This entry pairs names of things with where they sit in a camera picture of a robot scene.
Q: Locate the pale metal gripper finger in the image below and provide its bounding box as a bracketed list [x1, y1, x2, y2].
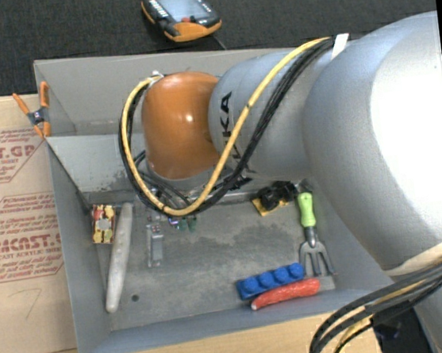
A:
[148, 222, 169, 268]
[141, 215, 156, 269]

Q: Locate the pale grey long stick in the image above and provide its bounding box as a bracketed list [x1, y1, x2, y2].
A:
[93, 201, 147, 315]

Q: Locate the red and yellow patterned box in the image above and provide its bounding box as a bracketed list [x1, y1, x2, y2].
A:
[87, 201, 121, 247]

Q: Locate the grey metal bin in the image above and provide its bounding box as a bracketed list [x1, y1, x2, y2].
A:
[33, 20, 402, 353]

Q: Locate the black and yellow toy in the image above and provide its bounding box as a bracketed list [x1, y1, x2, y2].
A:
[249, 178, 301, 219]

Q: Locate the blue toy building brick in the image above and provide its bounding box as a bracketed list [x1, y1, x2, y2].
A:
[233, 260, 309, 302]

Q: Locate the brown cardboard board, red print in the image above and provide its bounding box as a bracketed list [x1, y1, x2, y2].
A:
[0, 87, 80, 353]

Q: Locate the red toy chili pepper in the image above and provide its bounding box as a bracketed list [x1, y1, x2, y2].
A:
[248, 276, 325, 313]

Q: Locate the green-handled garden fork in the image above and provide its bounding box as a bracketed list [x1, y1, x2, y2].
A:
[290, 189, 336, 282]

